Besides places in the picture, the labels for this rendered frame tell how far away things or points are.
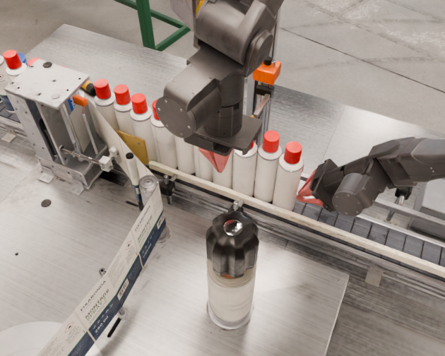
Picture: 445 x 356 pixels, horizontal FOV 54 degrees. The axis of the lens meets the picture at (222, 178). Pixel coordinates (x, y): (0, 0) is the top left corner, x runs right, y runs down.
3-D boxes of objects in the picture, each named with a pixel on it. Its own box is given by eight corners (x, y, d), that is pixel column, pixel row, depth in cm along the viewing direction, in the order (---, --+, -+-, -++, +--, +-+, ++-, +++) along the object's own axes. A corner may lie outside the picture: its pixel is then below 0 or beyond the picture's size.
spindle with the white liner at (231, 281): (200, 318, 86) (191, 240, 62) (219, 280, 91) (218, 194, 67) (241, 337, 83) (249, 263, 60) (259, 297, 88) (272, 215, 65)
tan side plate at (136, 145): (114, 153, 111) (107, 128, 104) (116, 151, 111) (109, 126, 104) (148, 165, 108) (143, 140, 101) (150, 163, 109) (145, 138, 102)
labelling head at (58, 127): (42, 171, 109) (1, 90, 89) (73, 137, 116) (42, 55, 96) (88, 189, 105) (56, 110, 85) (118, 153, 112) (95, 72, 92)
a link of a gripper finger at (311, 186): (284, 196, 96) (315, 184, 88) (294, 174, 100) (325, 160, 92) (304, 216, 97) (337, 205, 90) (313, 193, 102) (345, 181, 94)
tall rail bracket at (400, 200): (375, 237, 103) (398, 196, 90) (382, 214, 107) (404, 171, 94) (389, 242, 102) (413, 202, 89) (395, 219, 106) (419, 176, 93)
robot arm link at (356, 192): (423, 173, 80) (400, 136, 78) (407, 215, 73) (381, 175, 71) (366, 188, 89) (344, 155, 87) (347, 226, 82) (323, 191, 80)
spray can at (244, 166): (234, 203, 103) (236, 143, 87) (229, 186, 106) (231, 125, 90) (256, 199, 104) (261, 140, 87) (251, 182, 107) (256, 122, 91)
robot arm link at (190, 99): (277, 27, 48) (215, -7, 50) (215, 78, 42) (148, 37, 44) (255, 104, 58) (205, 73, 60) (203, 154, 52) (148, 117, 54)
